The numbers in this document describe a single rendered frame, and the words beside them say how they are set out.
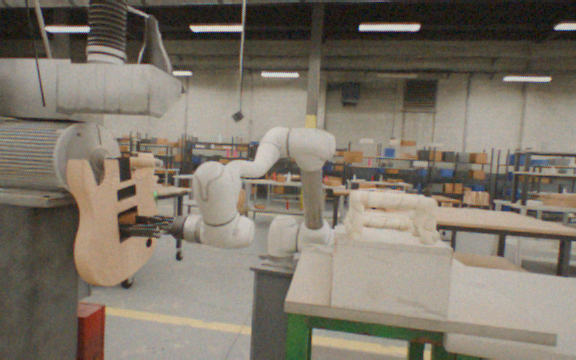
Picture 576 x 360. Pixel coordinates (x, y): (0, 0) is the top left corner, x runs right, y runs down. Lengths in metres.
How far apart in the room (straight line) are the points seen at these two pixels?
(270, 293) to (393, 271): 1.06
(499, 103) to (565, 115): 2.21
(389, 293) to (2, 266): 1.23
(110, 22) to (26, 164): 0.53
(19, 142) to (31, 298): 0.52
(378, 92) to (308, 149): 11.19
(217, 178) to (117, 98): 0.39
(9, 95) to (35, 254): 0.54
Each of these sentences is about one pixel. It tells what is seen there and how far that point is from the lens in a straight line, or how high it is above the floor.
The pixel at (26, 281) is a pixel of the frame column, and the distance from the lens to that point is 1.35.
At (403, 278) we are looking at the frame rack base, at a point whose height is 1.02.
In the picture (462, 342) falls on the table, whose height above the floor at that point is 0.89.
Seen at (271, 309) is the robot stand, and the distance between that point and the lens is 1.77.
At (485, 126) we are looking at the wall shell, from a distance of 13.28.
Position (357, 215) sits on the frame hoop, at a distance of 0.75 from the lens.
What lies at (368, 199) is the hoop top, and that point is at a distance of 0.74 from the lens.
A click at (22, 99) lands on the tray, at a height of 1.44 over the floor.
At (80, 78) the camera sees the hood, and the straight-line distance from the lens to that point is 1.09.
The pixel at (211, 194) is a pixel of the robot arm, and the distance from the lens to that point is 0.80.
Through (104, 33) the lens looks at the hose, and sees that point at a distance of 1.12.
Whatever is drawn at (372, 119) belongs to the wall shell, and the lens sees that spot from 12.18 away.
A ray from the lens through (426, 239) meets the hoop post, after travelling 0.78.
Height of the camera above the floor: 1.27
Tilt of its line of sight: 3 degrees down
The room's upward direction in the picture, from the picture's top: 3 degrees clockwise
